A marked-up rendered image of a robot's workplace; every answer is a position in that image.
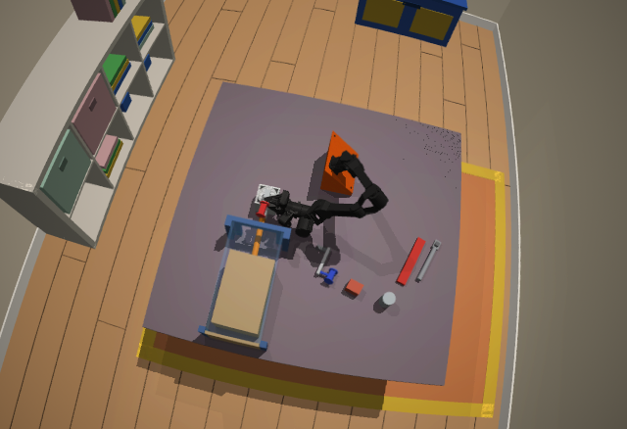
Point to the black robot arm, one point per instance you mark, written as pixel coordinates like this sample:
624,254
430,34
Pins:
325,209

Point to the light grey cylinder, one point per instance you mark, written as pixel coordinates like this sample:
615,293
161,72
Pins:
387,300

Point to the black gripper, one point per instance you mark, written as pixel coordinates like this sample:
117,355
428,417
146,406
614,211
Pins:
278,203

